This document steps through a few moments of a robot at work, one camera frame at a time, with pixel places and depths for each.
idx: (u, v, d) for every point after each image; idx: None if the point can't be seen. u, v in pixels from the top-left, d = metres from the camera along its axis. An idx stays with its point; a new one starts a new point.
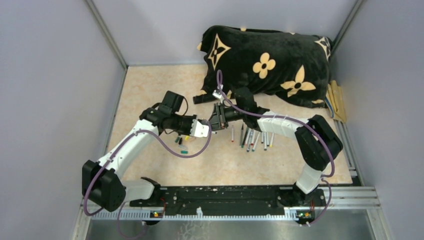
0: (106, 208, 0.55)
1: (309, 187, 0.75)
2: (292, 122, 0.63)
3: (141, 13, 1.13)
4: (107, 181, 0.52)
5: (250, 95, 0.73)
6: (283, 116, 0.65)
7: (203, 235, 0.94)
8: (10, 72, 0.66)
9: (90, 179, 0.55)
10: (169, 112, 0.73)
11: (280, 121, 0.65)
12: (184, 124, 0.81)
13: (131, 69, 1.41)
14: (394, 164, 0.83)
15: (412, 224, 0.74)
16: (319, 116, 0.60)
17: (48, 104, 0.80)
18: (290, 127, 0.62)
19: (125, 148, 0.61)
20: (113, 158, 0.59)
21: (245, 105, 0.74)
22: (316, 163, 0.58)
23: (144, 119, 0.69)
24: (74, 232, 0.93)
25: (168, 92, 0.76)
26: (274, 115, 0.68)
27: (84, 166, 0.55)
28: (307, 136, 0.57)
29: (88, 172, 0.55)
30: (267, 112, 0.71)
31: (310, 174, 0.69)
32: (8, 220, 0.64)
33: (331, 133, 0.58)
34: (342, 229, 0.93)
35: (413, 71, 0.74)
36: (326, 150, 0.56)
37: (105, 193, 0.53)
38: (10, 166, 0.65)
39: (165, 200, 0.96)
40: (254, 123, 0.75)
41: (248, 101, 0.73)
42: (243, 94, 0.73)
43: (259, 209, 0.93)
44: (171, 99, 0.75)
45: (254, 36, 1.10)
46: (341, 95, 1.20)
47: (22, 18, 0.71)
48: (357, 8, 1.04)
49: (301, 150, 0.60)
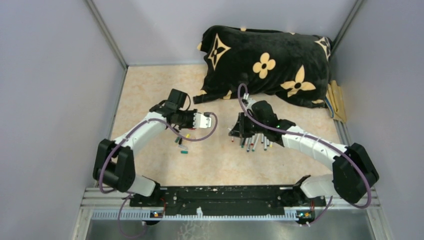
0: (117, 188, 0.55)
1: (313, 193, 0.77)
2: (326, 146, 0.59)
3: (141, 13, 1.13)
4: (123, 157, 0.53)
5: (268, 106, 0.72)
6: (315, 137, 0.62)
7: (203, 235, 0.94)
8: (11, 72, 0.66)
9: (105, 156, 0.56)
10: (175, 108, 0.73)
11: (313, 143, 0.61)
12: (188, 118, 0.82)
13: (131, 69, 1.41)
14: (394, 164, 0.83)
15: (412, 224, 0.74)
16: (359, 145, 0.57)
17: (49, 104, 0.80)
18: (324, 153, 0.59)
19: (139, 130, 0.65)
20: (129, 138, 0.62)
21: (264, 118, 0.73)
22: (351, 196, 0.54)
23: (153, 112, 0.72)
24: (74, 232, 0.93)
25: (173, 90, 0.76)
26: (304, 133, 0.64)
27: (100, 143, 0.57)
28: (345, 168, 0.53)
29: (104, 149, 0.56)
30: (292, 127, 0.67)
31: (322, 187, 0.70)
32: (8, 220, 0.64)
33: (370, 166, 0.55)
34: (342, 228, 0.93)
35: (413, 71, 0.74)
36: (367, 186, 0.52)
37: (120, 170, 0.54)
38: (11, 165, 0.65)
39: (165, 200, 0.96)
40: (276, 136, 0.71)
41: (266, 113, 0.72)
42: (260, 106, 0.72)
43: (259, 209, 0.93)
44: (175, 97, 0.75)
45: (254, 36, 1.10)
46: (341, 95, 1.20)
47: (23, 18, 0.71)
48: (357, 8, 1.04)
49: (334, 180, 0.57)
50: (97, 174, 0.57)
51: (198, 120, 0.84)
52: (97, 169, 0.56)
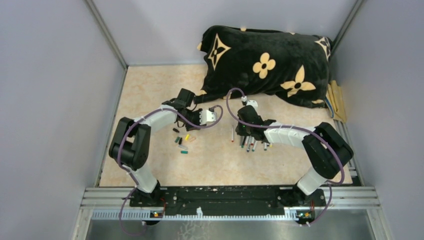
0: (132, 161, 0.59)
1: (310, 189, 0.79)
2: (298, 130, 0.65)
3: (141, 13, 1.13)
4: (142, 131, 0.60)
5: (252, 109, 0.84)
6: (289, 126, 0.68)
7: (203, 235, 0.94)
8: (10, 72, 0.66)
9: (124, 132, 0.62)
10: (184, 104, 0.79)
11: (287, 130, 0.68)
12: (194, 116, 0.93)
13: (131, 69, 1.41)
14: (394, 165, 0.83)
15: (412, 224, 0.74)
16: (326, 123, 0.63)
17: (48, 104, 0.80)
18: (297, 136, 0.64)
19: (155, 114, 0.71)
20: (146, 119, 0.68)
21: (249, 119, 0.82)
22: (327, 171, 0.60)
23: (165, 105, 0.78)
24: (74, 232, 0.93)
25: (183, 89, 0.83)
26: (281, 125, 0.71)
27: (121, 120, 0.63)
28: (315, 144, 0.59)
29: (124, 125, 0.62)
30: (273, 123, 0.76)
31: (313, 177, 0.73)
32: (8, 220, 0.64)
33: (340, 140, 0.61)
34: (342, 229, 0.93)
35: (413, 71, 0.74)
36: (337, 159, 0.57)
37: (139, 144, 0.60)
38: (10, 166, 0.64)
39: (165, 200, 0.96)
40: (261, 135, 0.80)
41: (250, 116, 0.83)
42: (245, 110, 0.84)
43: (258, 209, 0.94)
44: (185, 95, 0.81)
45: (254, 36, 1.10)
46: (341, 95, 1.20)
47: (22, 18, 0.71)
48: (357, 9, 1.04)
49: (309, 158, 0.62)
50: (112, 150, 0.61)
51: (203, 116, 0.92)
52: (114, 144, 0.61)
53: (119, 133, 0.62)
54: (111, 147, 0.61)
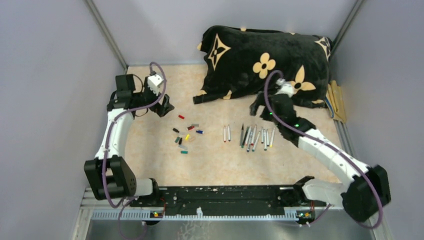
0: (125, 191, 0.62)
1: (314, 197, 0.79)
2: (346, 162, 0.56)
3: (141, 13, 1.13)
4: (116, 165, 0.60)
5: (289, 102, 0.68)
6: (337, 149, 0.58)
7: (203, 235, 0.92)
8: (11, 72, 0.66)
9: (98, 174, 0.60)
10: (127, 91, 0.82)
11: (333, 154, 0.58)
12: (147, 95, 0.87)
13: (131, 69, 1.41)
14: (394, 164, 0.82)
15: (412, 223, 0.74)
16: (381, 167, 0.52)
17: (49, 104, 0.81)
18: (342, 168, 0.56)
19: (114, 135, 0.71)
20: (109, 147, 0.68)
21: (282, 112, 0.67)
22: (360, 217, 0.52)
23: (113, 110, 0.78)
24: (74, 232, 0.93)
25: (117, 77, 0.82)
26: (324, 140, 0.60)
27: (86, 167, 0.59)
28: (364, 189, 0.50)
29: (93, 169, 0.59)
30: (311, 129, 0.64)
31: (326, 194, 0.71)
32: (8, 220, 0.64)
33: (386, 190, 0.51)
34: (342, 229, 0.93)
35: (413, 71, 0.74)
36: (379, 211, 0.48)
37: (121, 177, 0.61)
38: (10, 165, 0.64)
39: (165, 200, 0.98)
40: (291, 134, 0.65)
41: (285, 109, 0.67)
42: (282, 100, 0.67)
43: (258, 209, 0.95)
44: (124, 83, 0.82)
45: (254, 36, 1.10)
46: (341, 95, 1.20)
47: (23, 18, 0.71)
48: (357, 9, 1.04)
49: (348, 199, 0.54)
50: (100, 192, 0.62)
51: (152, 86, 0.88)
52: (98, 187, 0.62)
53: (94, 178, 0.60)
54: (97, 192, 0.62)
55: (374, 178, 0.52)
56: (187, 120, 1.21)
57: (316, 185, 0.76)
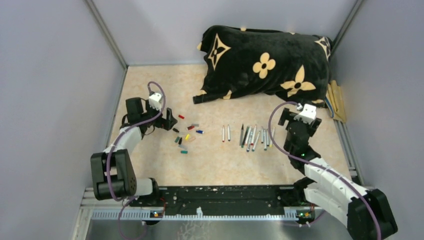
0: (125, 187, 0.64)
1: (313, 200, 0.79)
2: (345, 185, 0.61)
3: (141, 13, 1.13)
4: (120, 157, 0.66)
5: (305, 135, 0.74)
6: (337, 175, 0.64)
7: (203, 235, 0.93)
8: (10, 71, 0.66)
9: (102, 167, 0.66)
10: (136, 112, 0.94)
11: (333, 179, 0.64)
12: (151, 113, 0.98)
13: (131, 69, 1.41)
14: (394, 164, 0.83)
15: (412, 224, 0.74)
16: (381, 192, 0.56)
17: (48, 104, 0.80)
18: (342, 191, 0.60)
19: (122, 139, 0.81)
20: (117, 145, 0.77)
21: (296, 143, 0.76)
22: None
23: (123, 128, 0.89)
24: (74, 232, 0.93)
25: (127, 102, 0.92)
26: (326, 168, 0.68)
27: (92, 158, 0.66)
28: (362, 210, 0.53)
29: (98, 161, 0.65)
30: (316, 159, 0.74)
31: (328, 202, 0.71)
32: (8, 220, 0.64)
33: (390, 215, 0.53)
34: (342, 228, 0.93)
35: (413, 71, 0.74)
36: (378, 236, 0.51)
37: (123, 171, 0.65)
38: (10, 165, 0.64)
39: (165, 200, 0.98)
40: (299, 164, 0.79)
41: (300, 141, 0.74)
42: (298, 133, 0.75)
43: (258, 209, 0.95)
44: (132, 106, 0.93)
45: (254, 36, 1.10)
46: (341, 95, 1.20)
47: (23, 17, 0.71)
48: (357, 8, 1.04)
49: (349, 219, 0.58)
50: (101, 188, 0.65)
51: (154, 103, 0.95)
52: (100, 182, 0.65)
53: (98, 170, 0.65)
54: (97, 188, 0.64)
55: (374, 202, 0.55)
56: (187, 120, 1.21)
57: (318, 193, 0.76)
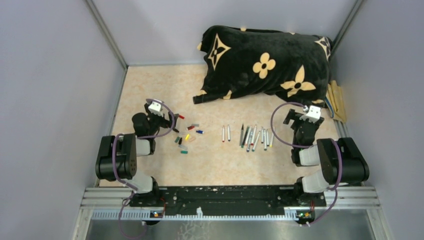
0: (127, 162, 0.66)
1: (310, 188, 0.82)
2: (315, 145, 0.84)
3: (141, 13, 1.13)
4: (128, 138, 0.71)
5: (311, 136, 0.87)
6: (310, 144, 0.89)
7: (203, 235, 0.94)
8: (10, 73, 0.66)
9: (108, 145, 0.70)
10: (145, 128, 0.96)
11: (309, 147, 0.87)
12: (156, 121, 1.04)
13: (131, 69, 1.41)
14: (394, 164, 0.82)
15: (412, 224, 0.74)
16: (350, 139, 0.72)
17: (48, 104, 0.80)
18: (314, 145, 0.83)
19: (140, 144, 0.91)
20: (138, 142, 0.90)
21: (302, 140, 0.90)
22: (328, 169, 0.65)
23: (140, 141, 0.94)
24: (74, 232, 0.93)
25: (135, 120, 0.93)
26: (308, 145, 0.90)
27: (103, 137, 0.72)
28: (327, 143, 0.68)
29: (107, 140, 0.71)
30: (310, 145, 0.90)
31: (319, 180, 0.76)
32: (8, 220, 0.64)
33: (356, 153, 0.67)
34: (342, 228, 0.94)
35: (413, 72, 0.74)
36: (338, 155, 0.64)
37: (128, 149, 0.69)
38: (10, 165, 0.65)
39: (165, 200, 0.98)
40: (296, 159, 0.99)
41: (305, 139, 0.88)
42: (306, 132, 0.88)
43: (258, 209, 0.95)
44: (140, 123, 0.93)
45: (254, 36, 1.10)
46: (341, 95, 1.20)
47: (23, 18, 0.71)
48: (357, 8, 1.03)
49: (321, 159, 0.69)
50: (102, 163, 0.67)
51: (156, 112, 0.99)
52: (103, 156, 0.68)
53: (104, 147, 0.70)
54: (98, 166, 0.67)
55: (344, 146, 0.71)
56: (187, 120, 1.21)
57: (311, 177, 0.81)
